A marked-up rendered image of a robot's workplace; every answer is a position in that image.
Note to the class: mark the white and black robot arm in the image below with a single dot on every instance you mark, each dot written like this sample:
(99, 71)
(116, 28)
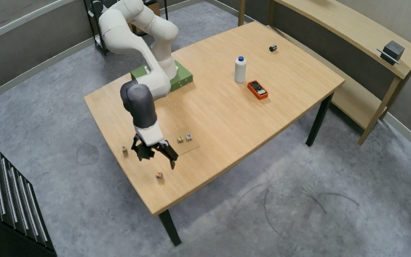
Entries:
(155, 84)

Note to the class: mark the orange digital multimeter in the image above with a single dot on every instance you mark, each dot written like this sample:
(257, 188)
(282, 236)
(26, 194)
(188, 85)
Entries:
(257, 90)

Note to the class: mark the white bottle with blue cap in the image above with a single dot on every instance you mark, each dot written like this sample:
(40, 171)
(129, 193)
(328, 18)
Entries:
(240, 70)

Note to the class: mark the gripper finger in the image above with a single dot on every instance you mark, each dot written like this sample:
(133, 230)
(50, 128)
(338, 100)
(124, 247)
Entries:
(134, 147)
(167, 151)

